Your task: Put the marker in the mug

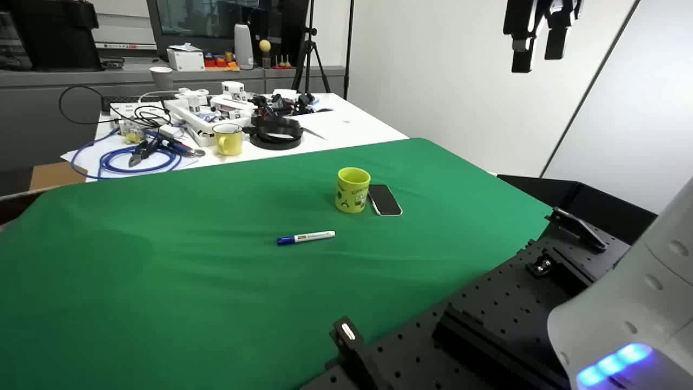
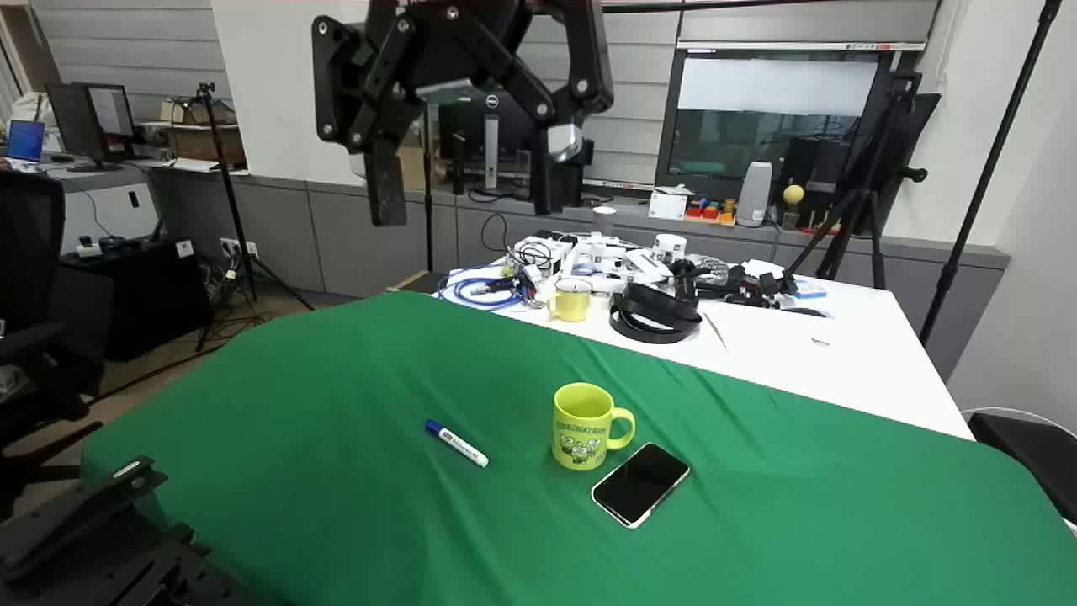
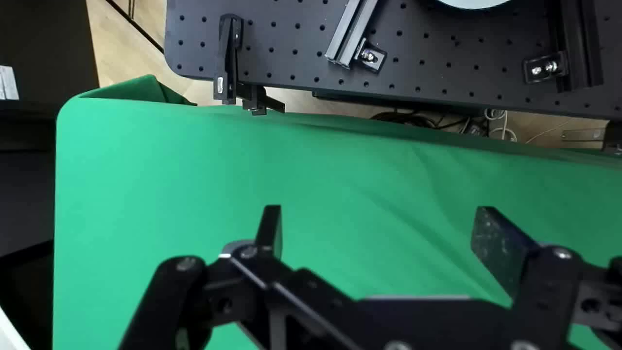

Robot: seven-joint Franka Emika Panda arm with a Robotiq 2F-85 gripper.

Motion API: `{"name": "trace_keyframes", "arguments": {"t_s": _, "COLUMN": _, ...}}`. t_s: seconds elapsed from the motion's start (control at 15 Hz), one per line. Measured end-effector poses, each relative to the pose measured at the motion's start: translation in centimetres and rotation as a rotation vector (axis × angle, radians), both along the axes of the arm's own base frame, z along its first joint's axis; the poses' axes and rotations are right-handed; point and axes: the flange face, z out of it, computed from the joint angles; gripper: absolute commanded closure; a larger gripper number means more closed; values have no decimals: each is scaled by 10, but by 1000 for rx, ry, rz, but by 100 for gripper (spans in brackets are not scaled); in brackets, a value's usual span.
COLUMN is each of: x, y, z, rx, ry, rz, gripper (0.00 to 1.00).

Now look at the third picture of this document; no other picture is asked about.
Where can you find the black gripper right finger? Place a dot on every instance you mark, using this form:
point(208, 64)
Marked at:
point(501, 249)

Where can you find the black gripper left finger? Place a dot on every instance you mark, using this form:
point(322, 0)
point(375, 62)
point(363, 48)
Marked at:
point(268, 229)

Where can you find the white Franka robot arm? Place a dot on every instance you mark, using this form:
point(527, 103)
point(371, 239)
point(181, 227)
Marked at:
point(472, 2)

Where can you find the green table cloth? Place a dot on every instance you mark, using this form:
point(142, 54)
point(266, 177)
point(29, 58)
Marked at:
point(355, 180)

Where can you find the black table clamp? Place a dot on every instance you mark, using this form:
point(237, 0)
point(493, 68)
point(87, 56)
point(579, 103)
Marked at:
point(612, 136)
point(229, 44)

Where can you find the black perforated breadboard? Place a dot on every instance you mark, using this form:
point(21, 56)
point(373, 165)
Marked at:
point(453, 70)

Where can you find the white paper label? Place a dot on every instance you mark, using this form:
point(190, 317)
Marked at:
point(6, 81)

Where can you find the black corner bracket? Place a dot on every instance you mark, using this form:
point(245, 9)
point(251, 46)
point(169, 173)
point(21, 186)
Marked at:
point(544, 66)
point(369, 56)

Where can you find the slotted extrusion rail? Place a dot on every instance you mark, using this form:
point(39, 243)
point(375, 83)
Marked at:
point(350, 31)
point(579, 39)

